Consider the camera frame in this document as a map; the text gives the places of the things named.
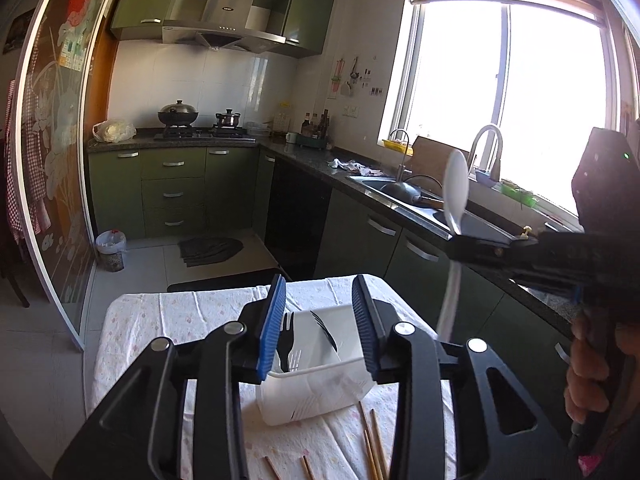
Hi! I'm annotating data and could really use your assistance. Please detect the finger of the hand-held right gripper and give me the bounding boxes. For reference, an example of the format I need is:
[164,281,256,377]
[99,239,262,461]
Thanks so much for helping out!
[448,232,551,288]

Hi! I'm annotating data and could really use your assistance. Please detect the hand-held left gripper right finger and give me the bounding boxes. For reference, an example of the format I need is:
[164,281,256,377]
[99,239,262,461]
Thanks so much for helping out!
[351,274,596,480]

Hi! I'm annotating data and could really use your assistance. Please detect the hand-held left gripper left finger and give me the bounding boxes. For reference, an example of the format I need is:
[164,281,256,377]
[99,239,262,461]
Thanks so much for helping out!
[52,274,288,480]

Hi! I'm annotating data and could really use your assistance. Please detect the white plastic utensil basket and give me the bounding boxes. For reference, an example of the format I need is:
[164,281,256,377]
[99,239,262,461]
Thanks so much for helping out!
[255,305,377,427]

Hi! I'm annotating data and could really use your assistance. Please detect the white plastic spoon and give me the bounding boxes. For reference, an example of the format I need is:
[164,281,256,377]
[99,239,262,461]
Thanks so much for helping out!
[434,149,471,343]

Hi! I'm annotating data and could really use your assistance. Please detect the person's right hand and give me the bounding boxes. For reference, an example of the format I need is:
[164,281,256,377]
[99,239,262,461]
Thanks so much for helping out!
[564,311,640,427]

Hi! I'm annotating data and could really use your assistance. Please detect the black plastic fork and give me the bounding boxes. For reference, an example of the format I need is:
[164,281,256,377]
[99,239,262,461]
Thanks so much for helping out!
[279,311,297,374]
[310,310,339,352]

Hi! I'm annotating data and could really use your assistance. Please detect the green windowsill container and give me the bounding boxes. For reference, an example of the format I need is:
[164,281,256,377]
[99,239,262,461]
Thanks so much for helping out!
[500,178,539,209]

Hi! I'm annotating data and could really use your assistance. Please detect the black floor mat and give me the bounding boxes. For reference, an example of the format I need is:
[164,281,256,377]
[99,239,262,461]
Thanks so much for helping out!
[166,267,292,294]

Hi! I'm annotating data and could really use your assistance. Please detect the dark grey floor mat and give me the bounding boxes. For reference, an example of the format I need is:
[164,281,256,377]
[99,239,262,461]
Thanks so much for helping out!
[177,236,244,269]

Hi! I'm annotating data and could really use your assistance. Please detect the black built-in appliance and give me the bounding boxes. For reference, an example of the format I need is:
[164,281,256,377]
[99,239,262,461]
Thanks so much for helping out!
[265,155,334,282]

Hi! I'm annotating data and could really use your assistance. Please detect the wooden cutting board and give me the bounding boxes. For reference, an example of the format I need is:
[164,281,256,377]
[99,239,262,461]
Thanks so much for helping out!
[409,136,472,187]

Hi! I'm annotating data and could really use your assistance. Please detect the tall curved steel faucet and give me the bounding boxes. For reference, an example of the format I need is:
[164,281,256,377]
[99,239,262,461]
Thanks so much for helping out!
[467,124,505,184]

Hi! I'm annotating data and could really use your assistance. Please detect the small steel faucet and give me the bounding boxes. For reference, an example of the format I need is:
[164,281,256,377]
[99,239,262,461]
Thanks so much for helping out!
[389,129,412,182]

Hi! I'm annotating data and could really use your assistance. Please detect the steel kitchen sink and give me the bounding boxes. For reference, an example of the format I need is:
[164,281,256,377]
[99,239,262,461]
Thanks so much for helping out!
[349,171,503,242]

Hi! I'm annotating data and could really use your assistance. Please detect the crumpled dish rag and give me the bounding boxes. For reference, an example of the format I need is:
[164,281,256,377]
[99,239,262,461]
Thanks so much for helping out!
[327,158,384,177]

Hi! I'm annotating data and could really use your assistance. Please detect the lined trash bin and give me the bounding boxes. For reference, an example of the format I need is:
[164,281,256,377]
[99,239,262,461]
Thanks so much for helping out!
[95,229,127,272]

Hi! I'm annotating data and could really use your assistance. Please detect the large kitchen window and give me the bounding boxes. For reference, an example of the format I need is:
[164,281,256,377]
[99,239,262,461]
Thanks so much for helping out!
[377,0,628,222]

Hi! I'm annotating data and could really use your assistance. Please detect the green base cabinets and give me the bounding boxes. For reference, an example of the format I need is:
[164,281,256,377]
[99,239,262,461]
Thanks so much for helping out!
[88,145,576,378]

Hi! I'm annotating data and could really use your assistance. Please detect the group of condiment bottles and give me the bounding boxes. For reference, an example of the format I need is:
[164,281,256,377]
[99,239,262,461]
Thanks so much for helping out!
[300,110,332,142]

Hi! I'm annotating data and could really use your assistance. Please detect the black gas stove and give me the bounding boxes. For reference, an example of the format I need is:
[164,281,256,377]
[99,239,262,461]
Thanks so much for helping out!
[153,127,249,141]

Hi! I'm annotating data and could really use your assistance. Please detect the steel cooking pot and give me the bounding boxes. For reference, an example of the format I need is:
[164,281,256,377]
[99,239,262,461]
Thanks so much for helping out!
[215,108,242,131]

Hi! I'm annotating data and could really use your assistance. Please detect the window roller blind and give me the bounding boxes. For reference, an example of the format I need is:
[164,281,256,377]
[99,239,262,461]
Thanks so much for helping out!
[408,0,607,24]

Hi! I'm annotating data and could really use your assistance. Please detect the black wok with lid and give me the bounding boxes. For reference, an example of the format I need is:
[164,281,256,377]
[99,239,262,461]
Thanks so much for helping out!
[158,100,200,128]

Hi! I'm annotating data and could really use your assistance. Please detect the white plastic bag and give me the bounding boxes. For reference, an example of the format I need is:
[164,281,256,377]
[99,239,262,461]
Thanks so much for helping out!
[92,119,137,144]

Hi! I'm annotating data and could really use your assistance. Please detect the printed glass sliding door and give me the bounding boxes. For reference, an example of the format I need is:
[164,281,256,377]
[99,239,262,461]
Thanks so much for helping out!
[15,0,132,351]

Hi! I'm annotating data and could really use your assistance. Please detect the steel range hood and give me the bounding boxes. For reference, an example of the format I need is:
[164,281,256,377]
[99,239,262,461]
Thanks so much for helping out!
[162,0,296,54]

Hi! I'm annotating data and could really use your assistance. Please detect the dark wok with wooden handle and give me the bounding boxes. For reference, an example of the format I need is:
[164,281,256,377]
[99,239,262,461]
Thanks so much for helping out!
[380,175,447,209]

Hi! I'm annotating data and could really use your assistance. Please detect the hanging wall utensils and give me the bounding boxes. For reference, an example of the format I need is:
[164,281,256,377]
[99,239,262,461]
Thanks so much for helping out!
[330,56,387,99]

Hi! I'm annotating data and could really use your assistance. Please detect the green wall cabinets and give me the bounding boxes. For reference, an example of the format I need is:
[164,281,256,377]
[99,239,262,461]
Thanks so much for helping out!
[110,0,337,59]

